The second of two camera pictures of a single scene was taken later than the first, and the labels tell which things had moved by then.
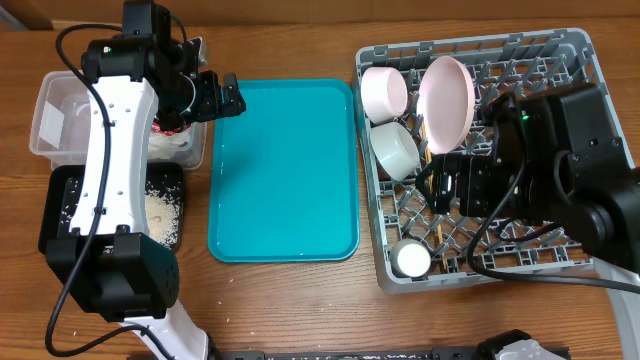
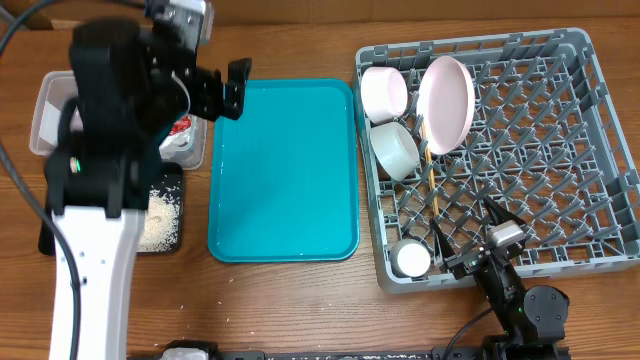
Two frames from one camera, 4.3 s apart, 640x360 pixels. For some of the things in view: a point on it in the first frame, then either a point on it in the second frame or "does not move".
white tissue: (163, 146) does not move
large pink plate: (445, 104) does not move
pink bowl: (383, 94) does not move
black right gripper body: (488, 184) -> (466, 262)
